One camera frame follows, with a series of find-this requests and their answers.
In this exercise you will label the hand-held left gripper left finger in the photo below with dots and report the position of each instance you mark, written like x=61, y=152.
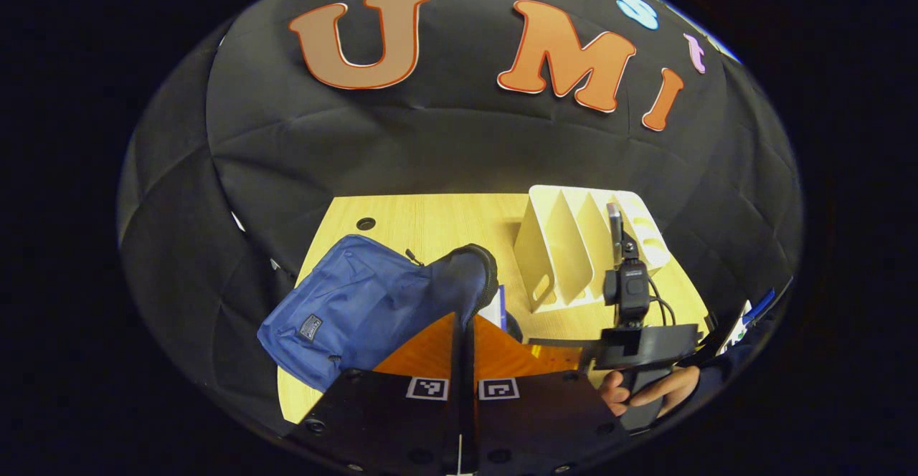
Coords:
x=387, y=419

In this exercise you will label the blue fabric schoolbag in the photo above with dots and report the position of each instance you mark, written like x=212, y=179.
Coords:
x=358, y=297

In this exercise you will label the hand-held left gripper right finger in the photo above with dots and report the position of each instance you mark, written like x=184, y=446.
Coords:
x=545, y=419

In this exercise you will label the dark blue cover book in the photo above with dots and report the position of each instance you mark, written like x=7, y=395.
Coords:
x=500, y=307

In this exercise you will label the white plastic bookshelf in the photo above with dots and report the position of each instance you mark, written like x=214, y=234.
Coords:
x=556, y=261

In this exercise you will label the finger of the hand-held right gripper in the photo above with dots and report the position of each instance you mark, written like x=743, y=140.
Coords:
x=559, y=358

